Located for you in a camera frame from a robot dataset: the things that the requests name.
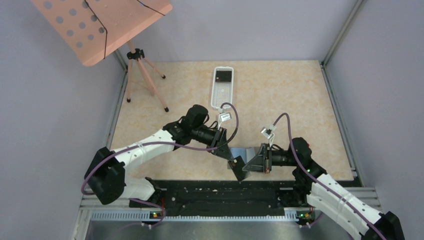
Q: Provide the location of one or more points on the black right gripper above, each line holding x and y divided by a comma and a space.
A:
260, 163

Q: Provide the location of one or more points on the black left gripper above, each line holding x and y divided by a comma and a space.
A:
220, 141

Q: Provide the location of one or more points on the grey card holder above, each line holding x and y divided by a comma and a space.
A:
258, 165

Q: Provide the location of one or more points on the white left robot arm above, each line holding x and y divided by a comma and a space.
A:
108, 178

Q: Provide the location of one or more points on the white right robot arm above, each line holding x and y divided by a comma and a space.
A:
314, 187

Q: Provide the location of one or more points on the black card in tray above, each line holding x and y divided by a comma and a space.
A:
223, 76

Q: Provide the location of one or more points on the white perforated plastic tray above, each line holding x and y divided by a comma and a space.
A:
222, 92

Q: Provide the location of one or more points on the pink music stand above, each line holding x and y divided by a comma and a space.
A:
94, 29

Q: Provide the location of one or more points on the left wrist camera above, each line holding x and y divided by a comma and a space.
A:
222, 117

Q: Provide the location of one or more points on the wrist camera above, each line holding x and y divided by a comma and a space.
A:
268, 133
222, 117

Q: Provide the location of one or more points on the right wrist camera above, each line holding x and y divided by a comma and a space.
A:
268, 133

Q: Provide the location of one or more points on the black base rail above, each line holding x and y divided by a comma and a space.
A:
227, 198

